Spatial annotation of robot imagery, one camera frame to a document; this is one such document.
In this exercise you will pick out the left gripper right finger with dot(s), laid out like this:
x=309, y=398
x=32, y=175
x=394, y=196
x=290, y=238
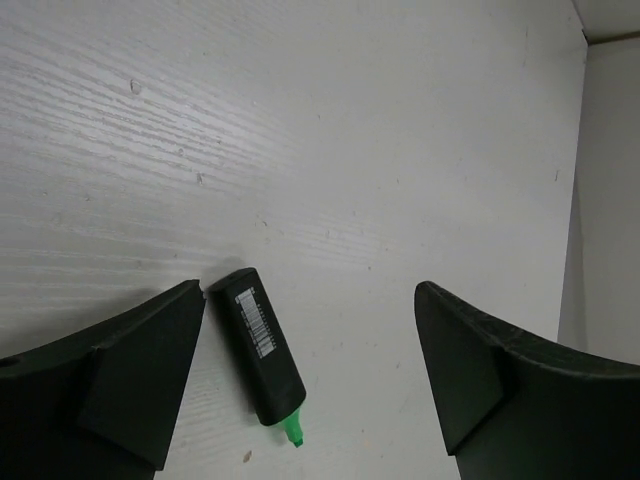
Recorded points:
x=477, y=363

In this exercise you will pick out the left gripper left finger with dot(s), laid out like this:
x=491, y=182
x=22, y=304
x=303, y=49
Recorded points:
x=106, y=398

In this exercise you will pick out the green black highlighter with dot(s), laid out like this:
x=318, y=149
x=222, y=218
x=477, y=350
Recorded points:
x=258, y=346

